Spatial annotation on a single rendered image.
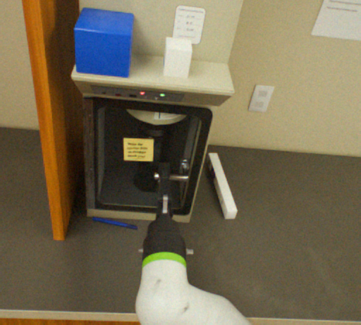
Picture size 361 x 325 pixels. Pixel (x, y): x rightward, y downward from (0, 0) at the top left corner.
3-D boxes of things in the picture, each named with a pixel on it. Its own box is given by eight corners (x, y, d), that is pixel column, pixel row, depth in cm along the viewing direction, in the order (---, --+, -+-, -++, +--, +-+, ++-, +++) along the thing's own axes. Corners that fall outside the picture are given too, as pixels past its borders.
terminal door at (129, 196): (89, 206, 114) (85, 95, 88) (189, 214, 117) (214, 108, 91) (88, 209, 113) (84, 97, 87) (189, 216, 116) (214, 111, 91)
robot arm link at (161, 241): (138, 251, 76) (137, 276, 82) (196, 252, 77) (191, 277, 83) (139, 226, 80) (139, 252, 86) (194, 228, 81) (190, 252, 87)
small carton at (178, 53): (163, 63, 80) (166, 37, 76) (186, 65, 80) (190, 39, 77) (163, 75, 76) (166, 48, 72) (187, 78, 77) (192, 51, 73)
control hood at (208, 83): (81, 87, 87) (80, 46, 80) (219, 101, 90) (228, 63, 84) (72, 117, 78) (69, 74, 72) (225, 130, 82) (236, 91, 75)
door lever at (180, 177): (154, 168, 103) (154, 161, 101) (189, 169, 103) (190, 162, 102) (153, 182, 99) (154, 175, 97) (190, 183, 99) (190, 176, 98)
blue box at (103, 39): (84, 48, 80) (82, 6, 74) (131, 54, 81) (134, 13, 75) (75, 72, 72) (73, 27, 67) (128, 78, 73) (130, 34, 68)
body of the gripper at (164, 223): (179, 252, 87) (178, 220, 94) (182, 230, 81) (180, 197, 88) (146, 252, 86) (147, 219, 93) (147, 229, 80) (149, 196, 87)
